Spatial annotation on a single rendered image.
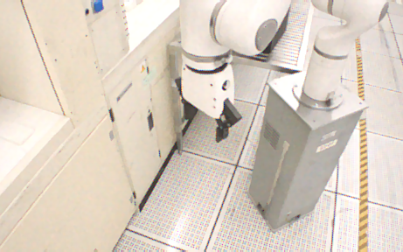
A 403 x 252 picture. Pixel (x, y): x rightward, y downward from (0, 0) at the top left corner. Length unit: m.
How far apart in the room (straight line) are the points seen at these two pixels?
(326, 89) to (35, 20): 0.90
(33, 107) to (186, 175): 1.03
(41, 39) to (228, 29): 0.53
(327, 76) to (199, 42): 0.68
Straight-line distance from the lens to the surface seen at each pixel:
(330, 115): 1.11
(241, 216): 1.66
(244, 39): 0.41
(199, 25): 0.45
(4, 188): 0.86
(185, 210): 1.67
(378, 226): 1.87
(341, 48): 1.03
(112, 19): 1.05
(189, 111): 0.64
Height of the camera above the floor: 1.45
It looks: 44 degrees down
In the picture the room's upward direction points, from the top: straight up
